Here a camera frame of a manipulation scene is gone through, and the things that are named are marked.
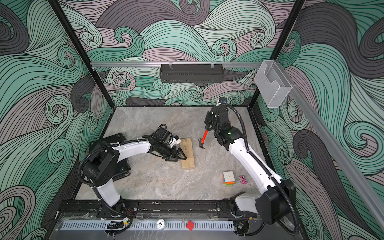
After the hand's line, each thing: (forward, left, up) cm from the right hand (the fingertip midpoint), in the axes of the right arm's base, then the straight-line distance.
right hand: (209, 111), depth 77 cm
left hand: (-16, +15, -22) cm, 31 cm away
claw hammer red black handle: (-8, +4, -15) cm, 18 cm away
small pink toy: (-26, -18, -28) cm, 42 cm away
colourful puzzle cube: (-26, -10, -25) cm, 37 cm away
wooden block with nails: (-7, +13, -25) cm, 29 cm away
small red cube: (-47, +11, -28) cm, 56 cm away
